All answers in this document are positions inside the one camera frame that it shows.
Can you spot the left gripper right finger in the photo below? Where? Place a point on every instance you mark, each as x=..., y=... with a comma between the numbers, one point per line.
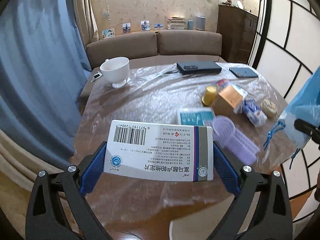
x=260, y=208

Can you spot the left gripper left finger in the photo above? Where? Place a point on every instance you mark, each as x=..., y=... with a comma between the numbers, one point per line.
x=46, y=218

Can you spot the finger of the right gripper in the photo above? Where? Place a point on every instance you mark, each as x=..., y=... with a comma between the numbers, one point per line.
x=306, y=127

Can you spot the blue drawstring bag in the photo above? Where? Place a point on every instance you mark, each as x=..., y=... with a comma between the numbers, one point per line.
x=305, y=106

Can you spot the beige paper ball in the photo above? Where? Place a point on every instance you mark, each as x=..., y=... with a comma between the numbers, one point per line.
x=269, y=108

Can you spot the blue white tissue pack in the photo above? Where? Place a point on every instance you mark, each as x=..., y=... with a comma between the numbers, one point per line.
x=255, y=115

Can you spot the purple hair roller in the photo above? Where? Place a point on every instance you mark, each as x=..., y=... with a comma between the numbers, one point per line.
x=243, y=148
x=223, y=129

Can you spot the gold cardboard box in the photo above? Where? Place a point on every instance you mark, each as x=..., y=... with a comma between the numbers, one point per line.
x=227, y=102

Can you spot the white medicine box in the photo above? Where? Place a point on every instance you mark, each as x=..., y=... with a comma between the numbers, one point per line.
x=159, y=152

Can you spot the teal white box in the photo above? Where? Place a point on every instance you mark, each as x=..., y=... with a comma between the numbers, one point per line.
x=195, y=116

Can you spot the white shoji screen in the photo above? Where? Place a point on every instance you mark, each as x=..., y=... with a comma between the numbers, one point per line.
x=286, y=53

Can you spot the white blue carton box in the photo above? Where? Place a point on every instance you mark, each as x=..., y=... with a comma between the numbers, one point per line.
x=221, y=84

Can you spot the dark blue smartphone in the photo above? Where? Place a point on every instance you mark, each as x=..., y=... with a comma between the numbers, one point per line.
x=243, y=72

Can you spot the yellow small cup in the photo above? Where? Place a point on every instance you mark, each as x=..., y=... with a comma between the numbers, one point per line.
x=209, y=96

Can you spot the dark wooden cabinet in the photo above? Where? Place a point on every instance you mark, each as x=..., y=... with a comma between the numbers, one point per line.
x=237, y=28

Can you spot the black flat box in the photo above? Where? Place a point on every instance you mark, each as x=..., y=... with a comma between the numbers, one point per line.
x=198, y=67

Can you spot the blue curtain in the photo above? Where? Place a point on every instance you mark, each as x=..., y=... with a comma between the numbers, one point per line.
x=44, y=68

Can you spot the blue cylinder container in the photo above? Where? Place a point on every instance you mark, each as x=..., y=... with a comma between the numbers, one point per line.
x=190, y=25

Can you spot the white footed cup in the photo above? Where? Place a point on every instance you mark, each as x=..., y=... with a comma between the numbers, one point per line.
x=116, y=71

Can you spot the stack of books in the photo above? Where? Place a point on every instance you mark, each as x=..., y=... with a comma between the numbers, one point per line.
x=176, y=23

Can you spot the brown sofa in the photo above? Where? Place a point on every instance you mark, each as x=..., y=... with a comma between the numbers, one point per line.
x=148, y=49

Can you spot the photo card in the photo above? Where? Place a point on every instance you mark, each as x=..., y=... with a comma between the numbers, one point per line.
x=158, y=26
x=126, y=27
x=145, y=25
x=107, y=33

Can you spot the beige curtain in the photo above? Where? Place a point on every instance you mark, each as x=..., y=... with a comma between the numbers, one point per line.
x=86, y=21

